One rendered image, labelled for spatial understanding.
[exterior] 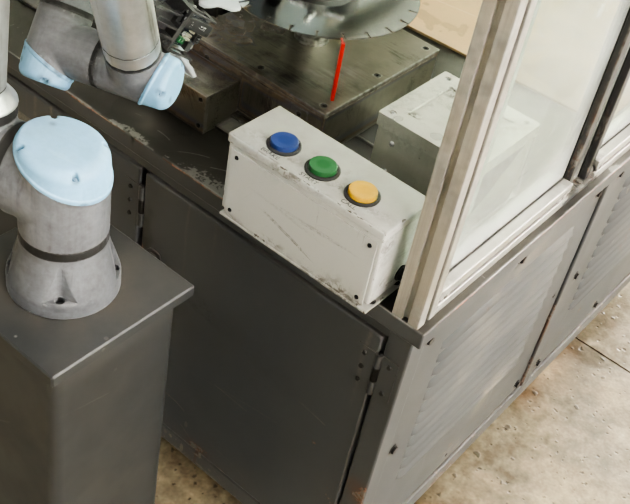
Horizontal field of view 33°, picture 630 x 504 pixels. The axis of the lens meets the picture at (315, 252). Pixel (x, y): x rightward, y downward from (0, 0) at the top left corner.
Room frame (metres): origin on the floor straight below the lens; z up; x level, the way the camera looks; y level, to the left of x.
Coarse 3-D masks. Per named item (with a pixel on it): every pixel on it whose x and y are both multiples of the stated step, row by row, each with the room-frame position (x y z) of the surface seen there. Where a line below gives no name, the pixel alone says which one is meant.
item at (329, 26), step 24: (264, 0) 1.50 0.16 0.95; (288, 0) 1.52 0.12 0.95; (312, 0) 1.53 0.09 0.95; (360, 0) 1.57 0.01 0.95; (384, 0) 1.58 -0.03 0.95; (408, 0) 1.60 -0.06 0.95; (288, 24) 1.44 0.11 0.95; (312, 24) 1.46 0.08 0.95; (336, 24) 1.47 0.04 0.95; (360, 24) 1.49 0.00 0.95; (384, 24) 1.51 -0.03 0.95
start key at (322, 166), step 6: (318, 156) 1.19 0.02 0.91; (324, 156) 1.19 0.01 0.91; (312, 162) 1.17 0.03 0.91; (318, 162) 1.17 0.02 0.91; (324, 162) 1.18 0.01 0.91; (330, 162) 1.18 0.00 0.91; (312, 168) 1.16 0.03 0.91; (318, 168) 1.16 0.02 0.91; (324, 168) 1.16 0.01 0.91; (330, 168) 1.17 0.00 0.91; (336, 168) 1.17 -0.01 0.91; (318, 174) 1.15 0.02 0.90; (324, 174) 1.15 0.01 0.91; (330, 174) 1.16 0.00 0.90
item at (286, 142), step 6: (276, 132) 1.22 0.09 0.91; (282, 132) 1.22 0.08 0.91; (288, 132) 1.23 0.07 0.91; (276, 138) 1.21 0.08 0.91; (282, 138) 1.21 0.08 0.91; (288, 138) 1.21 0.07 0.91; (294, 138) 1.22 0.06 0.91; (270, 144) 1.20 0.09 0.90; (276, 144) 1.19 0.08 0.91; (282, 144) 1.20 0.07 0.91; (288, 144) 1.20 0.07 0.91; (294, 144) 1.20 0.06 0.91; (282, 150) 1.19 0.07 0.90; (288, 150) 1.19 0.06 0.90; (294, 150) 1.20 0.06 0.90
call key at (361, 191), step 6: (354, 186) 1.14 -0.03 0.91; (360, 186) 1.14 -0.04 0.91; (366, 186) 1.14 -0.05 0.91; (372, 186) 1.15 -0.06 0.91; (348, 192) 1.13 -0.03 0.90; (354, 192) 1.12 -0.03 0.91; (360, 192) 1.13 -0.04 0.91; (366, 192) 1.13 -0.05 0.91; (372, 192) 1.13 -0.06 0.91; (354, 198) 1.12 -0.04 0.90; (360, 198) 1.12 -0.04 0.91; (366, 198) 1.12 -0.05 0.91; (372, 198) 1.12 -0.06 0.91
